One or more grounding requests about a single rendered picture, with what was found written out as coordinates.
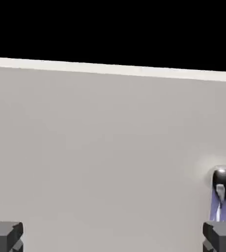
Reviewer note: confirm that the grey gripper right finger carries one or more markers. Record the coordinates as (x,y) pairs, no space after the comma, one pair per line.
(222,236)

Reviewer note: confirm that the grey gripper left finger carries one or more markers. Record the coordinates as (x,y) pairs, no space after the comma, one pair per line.
(4,235)

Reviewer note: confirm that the pale grey cabinet door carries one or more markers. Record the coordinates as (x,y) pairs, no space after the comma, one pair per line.
(105,147)

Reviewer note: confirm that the pale grey cabinet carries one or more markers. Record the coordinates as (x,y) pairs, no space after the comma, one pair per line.
(113,69)

